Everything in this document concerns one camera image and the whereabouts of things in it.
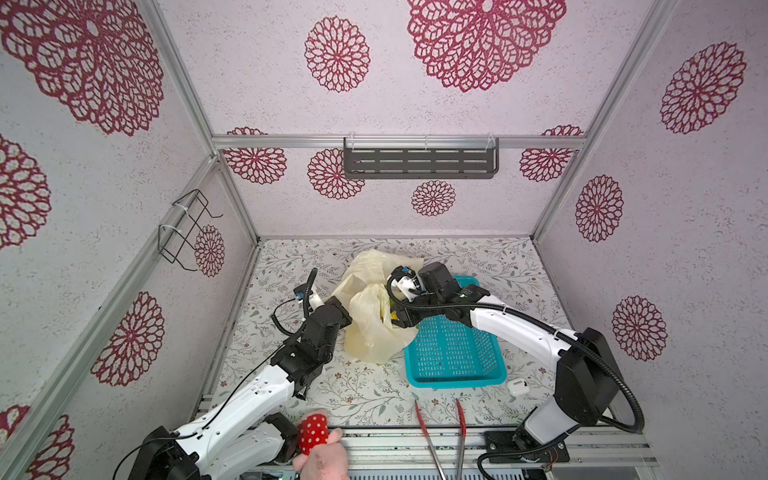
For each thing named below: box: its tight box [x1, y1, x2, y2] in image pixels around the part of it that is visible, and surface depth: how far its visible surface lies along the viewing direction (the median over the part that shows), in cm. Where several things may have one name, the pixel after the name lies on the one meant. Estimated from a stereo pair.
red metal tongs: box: [414, 398, 467, 480], surface depth 77 cm
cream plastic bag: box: [332, 250, 424, 364], surface depth 75 cm
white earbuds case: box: [506, 378, 530, 396], surface depth 85 cm
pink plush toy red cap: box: [292, 408, 350, 480], surface depth 70 cm
